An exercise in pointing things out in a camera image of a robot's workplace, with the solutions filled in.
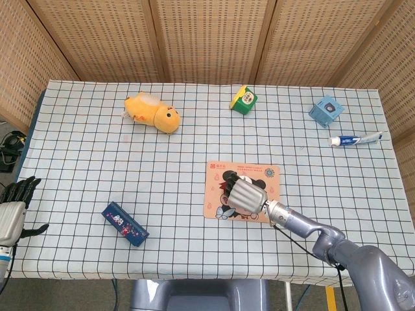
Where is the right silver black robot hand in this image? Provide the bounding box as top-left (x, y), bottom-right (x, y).
top-left (222, 172), bottom-right (268, 215)

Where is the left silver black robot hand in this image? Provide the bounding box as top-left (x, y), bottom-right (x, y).
top-left (0, 176), bottom-right (50, 246)

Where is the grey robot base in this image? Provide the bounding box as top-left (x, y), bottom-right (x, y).
top-left (129, 279), bottom-right (270, 311)

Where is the cartoon girl mouse pad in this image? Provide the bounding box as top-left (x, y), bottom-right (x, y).
top-left (203, 160), bottom-right (281, 224)

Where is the black equipment on floor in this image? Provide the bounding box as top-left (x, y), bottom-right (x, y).
top-left (0, 130), bottom-right (27, 173)

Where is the checkered white tablecloth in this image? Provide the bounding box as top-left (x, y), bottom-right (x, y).
top-left (8, 80), bottom-right (415, 287)

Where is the green yellow carton box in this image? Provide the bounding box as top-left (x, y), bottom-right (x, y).
top-left (230, 85), bottom-right (258, 115)

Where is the dark blue long box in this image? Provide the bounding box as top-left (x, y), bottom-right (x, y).
top-left (101, 201), bottom-right (150, 249)

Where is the light blue cardboard box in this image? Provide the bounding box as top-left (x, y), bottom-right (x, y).
top-left (308, 94), bottom-right (345, 129)

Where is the white blue toothpaste tube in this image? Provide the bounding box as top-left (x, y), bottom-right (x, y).
top-left (327, 131), bottom-right (384, 148)

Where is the yellow plush toy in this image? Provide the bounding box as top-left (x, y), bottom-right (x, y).
top-left (122, 91), bottom-right (181, 135)

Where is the woven folding screen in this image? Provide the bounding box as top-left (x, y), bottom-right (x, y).
top-left (0, 0), bottom-right (415, 214)

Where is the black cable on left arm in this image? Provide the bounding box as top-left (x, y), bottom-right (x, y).
top-left (0, 244), bottom-right (17, 311)

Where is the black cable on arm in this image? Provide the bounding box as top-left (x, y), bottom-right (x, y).
top-left (0, 244), bottom-right (17, 311)
top-left (268, 222), bottom-right (350, 311)

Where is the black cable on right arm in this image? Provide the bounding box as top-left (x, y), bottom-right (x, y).
top-left (268, 222), bottom-right (350, 311)

